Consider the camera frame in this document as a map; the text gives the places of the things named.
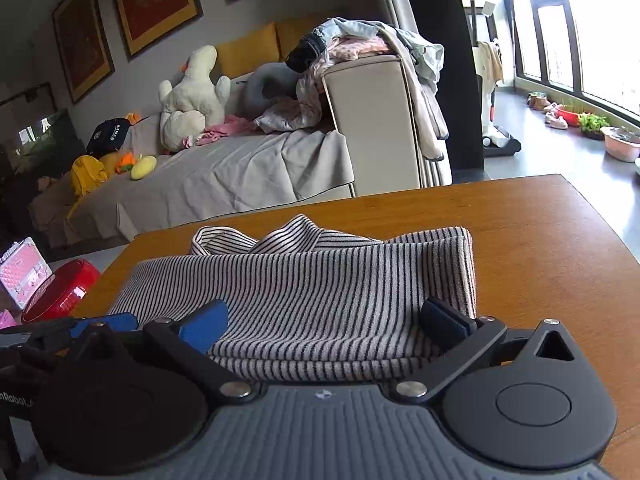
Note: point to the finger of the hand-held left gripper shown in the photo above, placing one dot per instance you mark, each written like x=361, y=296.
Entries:
x=40, y=330
x=107, y=321

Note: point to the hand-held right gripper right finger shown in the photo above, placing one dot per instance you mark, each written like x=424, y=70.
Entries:
x=446, y=324

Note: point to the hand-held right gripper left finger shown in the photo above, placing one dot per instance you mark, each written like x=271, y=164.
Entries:
x=205, y=326

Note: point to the striped grey garment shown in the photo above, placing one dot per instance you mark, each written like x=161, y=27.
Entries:
x=325, y=300

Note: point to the red round container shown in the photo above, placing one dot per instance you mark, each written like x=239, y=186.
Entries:
x=62, y=290

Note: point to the pink carry case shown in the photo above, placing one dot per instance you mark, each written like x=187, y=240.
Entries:
x=22, y=275

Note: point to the grey sofa blanket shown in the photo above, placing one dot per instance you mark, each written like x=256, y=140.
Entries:
x=225, y=180

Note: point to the yellow backpack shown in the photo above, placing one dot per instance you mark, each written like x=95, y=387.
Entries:
x=87, y=175

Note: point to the yellow plush mango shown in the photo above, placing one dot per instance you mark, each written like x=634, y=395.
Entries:
x=144, y=167

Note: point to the orange plush toy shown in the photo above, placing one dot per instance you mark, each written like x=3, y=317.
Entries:
x=122, y=162

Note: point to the black cap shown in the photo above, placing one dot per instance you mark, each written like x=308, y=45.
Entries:
x=107, y=136

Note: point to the glass tank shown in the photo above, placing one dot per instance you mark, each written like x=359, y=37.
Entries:
x=35, y=135

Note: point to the pink cloth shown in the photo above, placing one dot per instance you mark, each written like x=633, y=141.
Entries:
x=225, y=130

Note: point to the beige sofa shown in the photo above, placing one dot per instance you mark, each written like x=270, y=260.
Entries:
x=372, y=120

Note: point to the white upright vacuum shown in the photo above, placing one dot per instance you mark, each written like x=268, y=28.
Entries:
x=492, y=110

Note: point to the white plush duck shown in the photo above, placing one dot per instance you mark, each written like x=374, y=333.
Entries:
x=195, y=105

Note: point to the pink shoes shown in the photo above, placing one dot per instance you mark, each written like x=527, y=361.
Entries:
x=555, y=117

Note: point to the floral white cloth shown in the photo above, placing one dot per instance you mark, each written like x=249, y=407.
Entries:
x=295, y=110

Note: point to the red basin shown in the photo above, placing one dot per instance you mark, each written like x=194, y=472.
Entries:
x=567, y=116

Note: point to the grey neck pillow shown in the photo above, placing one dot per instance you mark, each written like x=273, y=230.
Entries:
x=257, y=87

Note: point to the green potted plant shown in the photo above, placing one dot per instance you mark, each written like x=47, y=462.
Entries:
x=593, y=125

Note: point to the pink basin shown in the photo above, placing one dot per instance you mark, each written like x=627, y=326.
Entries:
x=620, y=145

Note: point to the beige hanging towel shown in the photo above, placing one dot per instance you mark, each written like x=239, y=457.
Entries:
x=492, y=60

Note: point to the yellow cushion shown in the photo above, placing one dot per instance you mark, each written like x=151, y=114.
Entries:
x=247, y=50
x=297, y=35

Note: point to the black knitted garment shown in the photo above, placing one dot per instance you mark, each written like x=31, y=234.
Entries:
x=302, y=55

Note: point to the pink patterned garment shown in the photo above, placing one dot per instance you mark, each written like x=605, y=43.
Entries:
x=357, y=47

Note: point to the black framed window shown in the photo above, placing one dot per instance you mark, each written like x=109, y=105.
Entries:
x=570, y=25

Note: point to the framed red wall picture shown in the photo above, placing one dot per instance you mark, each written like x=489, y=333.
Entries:
x=82, y=37
x=155, y=0

